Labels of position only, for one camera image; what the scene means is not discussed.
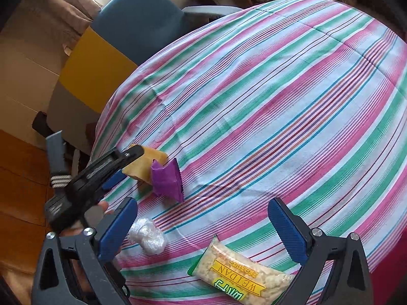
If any yellow label snack packet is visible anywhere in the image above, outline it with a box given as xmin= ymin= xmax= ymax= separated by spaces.
xmin=187 ymin=235 xmax=293 ymax=305

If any purple snack packet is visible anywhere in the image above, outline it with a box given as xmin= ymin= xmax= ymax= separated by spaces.
xmin=150 ymin=158 xmax=185 ymax=203

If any tan snack packet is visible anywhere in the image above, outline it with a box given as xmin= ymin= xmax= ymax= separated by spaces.
xmin=122 ymin=146 xmax=168 ymax=186

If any clear wrapped white snack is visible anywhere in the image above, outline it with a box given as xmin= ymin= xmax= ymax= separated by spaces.
xmin=129 ymin=218 xmax=167 ymax=255

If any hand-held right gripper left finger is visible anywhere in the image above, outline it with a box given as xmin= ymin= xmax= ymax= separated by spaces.
xmin=31 ymin=196 xmax=139 ymax=305

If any striped tablecloth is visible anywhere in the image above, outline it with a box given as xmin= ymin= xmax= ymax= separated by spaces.
xmin=91 ymin=0 xmax=407 ymax=305

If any person's left hand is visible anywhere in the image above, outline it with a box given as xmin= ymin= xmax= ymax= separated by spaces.
xmin=60 ymin=200 xmax=114 ymax=237

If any grey yellow blue sofa chair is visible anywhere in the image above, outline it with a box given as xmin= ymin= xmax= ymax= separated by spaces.
xmin=48 ymin=0 xmax=242 ymax=156

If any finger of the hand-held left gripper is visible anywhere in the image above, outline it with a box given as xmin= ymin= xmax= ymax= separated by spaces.
xmin=79 ymin=144 xmax=145 ymax=182
xmin=92 ymin=169 xmax=126 ymax=197

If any pink beige curtain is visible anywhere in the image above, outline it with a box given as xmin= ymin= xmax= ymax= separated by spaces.
xmin=0 ymin=0 xmax=102 ymax=58

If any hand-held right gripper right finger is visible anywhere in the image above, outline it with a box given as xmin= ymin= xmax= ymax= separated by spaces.
xmin=268 ymin=197 xmax=374 ymax=305

